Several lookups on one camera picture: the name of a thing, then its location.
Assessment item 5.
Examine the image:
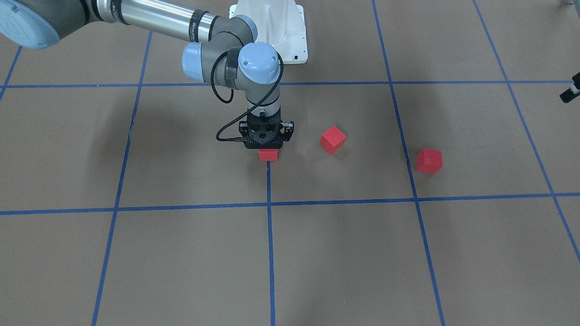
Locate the white column pedestal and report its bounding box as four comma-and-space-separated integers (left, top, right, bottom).
229, 0, 309, 64

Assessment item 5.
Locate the red cube block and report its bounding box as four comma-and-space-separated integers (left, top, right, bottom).
416, 148, 444, 174
319, 125, 347, 155
258, 149, 278, 162

